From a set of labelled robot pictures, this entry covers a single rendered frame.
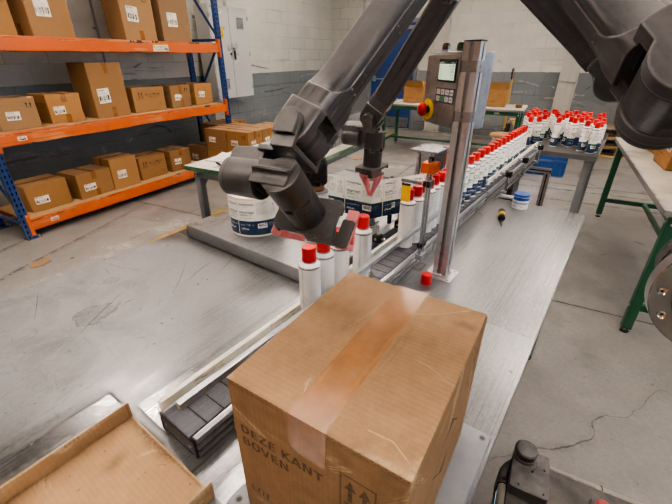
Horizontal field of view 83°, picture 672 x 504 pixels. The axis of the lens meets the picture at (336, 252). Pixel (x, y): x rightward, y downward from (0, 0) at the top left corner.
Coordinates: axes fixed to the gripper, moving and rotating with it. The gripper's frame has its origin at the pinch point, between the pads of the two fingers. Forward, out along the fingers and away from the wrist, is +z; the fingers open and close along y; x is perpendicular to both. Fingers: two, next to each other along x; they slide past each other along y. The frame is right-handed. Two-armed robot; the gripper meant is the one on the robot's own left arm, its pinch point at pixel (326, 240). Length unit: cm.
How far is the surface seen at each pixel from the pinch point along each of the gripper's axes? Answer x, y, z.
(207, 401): 32.9, 16.6, 10.7
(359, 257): -12.0, 7.5, 36.0
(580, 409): -9, -73, 160
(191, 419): 36.3, 16.2, 7.9
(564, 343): -46, -68, 191
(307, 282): 3.2, 10.5, 18.9
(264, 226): -21, 52, 49
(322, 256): -4.1, 9.9, 19.9
